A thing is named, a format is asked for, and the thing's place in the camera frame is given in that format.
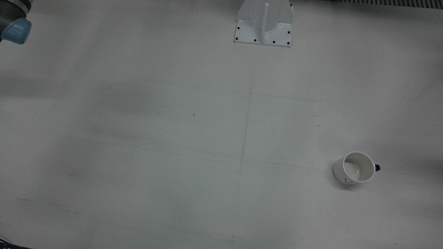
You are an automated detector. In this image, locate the white metal mounting bracket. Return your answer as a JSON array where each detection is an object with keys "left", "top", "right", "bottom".
[{"left": 234, "top": 0, "right": 294, "bottom": 48}]

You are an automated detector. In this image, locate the white mug with black handle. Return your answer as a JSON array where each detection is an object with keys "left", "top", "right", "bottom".
[{"left": 333, "top": 151, "right": 381, "bottom": 185}]

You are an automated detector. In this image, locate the ribbed metal rail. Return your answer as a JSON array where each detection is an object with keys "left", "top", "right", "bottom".
[{"left": 337, "top": 0, "right": 443, "bottom": 9}]

